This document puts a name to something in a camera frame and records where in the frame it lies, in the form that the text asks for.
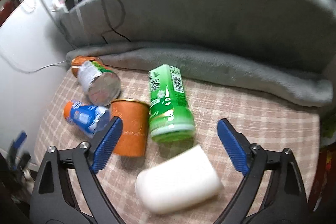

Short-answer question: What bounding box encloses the green tea cup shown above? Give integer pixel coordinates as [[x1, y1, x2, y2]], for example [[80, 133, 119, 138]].
[[148, 64, 195, 143]]

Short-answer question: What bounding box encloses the plaid pink table cloth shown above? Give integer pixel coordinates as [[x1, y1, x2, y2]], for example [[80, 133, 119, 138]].
[[34, 69, 320, 223]]

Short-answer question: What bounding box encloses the white cable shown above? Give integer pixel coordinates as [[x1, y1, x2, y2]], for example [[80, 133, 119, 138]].
[[0, 0, 70, 74]]

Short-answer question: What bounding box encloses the grey plush cushion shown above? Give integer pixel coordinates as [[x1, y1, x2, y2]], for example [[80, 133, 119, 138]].
[[56, 0, 335, 73]]

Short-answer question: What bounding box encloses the green label foil-lid cup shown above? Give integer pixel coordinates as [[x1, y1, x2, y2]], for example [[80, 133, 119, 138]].
[[77, 60, 121, 106]]

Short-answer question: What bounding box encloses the orange patterned paper cup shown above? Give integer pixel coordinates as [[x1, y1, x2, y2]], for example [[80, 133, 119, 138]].
[[110, 99, 149, 157]]

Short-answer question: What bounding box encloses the rolled grey blanket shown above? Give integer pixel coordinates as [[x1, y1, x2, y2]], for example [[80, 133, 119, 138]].
[[66, 42, 333, 107]]

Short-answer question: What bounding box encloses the far orange paper cup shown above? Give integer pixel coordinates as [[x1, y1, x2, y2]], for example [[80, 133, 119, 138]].
[[71, 56, 103, 78]]

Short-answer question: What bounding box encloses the blue orange drink cup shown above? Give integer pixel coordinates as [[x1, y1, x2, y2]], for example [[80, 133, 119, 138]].
[[63, 100, 110, 139]]

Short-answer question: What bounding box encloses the white plastic cup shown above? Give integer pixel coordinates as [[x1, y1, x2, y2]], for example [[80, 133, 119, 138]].
[[135, 145, 223, 214]]

